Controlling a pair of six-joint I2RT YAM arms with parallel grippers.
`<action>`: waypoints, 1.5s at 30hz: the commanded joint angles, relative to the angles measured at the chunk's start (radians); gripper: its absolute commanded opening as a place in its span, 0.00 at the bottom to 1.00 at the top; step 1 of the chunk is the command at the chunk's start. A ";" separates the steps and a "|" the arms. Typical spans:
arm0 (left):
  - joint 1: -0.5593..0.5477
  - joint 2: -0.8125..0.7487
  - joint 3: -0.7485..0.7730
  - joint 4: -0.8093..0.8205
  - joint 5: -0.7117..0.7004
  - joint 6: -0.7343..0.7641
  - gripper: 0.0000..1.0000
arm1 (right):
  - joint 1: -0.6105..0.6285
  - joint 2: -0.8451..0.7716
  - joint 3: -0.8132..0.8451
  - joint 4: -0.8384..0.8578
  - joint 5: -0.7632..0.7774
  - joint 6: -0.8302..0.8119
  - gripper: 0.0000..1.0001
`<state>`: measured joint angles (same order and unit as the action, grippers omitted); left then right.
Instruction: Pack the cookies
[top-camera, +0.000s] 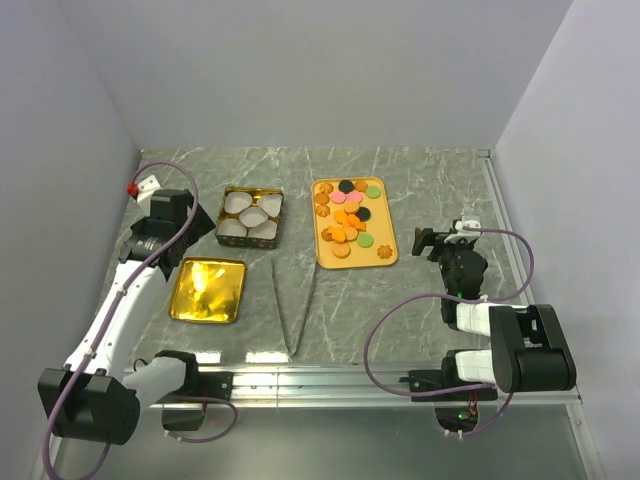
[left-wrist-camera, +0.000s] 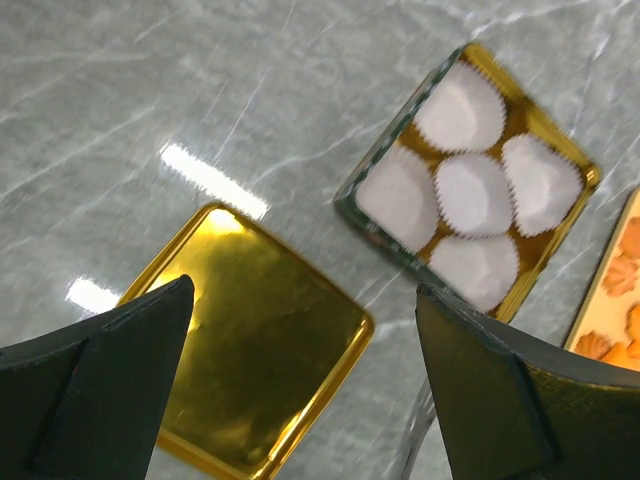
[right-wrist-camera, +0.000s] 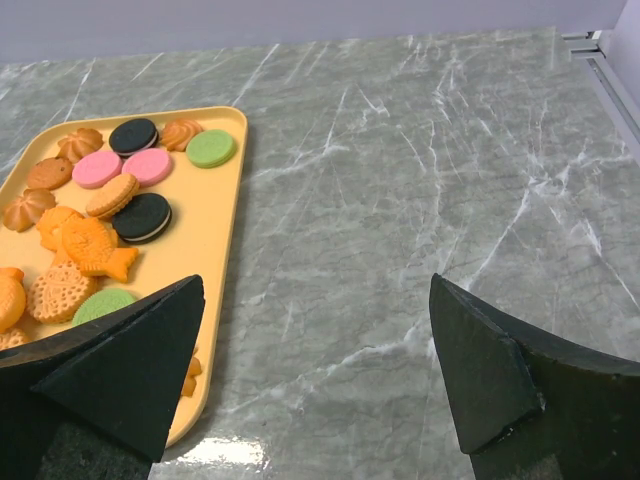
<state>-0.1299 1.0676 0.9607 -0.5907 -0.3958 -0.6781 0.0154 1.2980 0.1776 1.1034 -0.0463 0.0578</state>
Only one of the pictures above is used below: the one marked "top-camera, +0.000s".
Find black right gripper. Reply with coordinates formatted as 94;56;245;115
412;228;474;296

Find orange fish cookie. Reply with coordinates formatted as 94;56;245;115
334;210;349;226
347;214;362;230

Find green cookie tin box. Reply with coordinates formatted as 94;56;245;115
215;186;284;250

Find round orange chip cookie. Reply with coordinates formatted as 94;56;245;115
344;201;360;214

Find metal tongs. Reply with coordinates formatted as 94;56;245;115
270;257;318;358

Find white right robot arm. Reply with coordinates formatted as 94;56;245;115
411;221;577;399

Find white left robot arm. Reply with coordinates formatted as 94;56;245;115
37;189;215;445

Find flower shaped brown cookie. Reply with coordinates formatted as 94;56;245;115
376;245;394;259

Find green round cookie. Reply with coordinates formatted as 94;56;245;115
357;232;374;248

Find gold cookie tray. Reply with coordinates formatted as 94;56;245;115
311;177;398;270

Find round tan sandwich cookie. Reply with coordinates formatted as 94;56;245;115
332;243;351;259

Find gold tin lid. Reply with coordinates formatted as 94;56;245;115
168;257;246;324

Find black round cookie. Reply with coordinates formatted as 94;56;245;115
338;180;354;194

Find pink round cookie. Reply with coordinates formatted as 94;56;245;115
330;191;346;204

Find swirl brown cookie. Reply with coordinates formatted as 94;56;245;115
317;182;334;196

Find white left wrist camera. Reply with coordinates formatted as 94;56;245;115
126;175;161;203

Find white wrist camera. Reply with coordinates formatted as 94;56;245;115
449;216;481;244
126;175;161;203

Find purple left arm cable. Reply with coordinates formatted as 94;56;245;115
41;160;239;480

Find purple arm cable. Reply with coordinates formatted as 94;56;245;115
363;227;535;436
41;160;239;480

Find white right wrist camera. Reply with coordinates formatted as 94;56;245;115
449;216;481;244

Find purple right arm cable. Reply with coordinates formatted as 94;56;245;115
363;227;535;436

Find aluminium mounting rail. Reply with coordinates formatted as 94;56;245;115
200;363;582;408

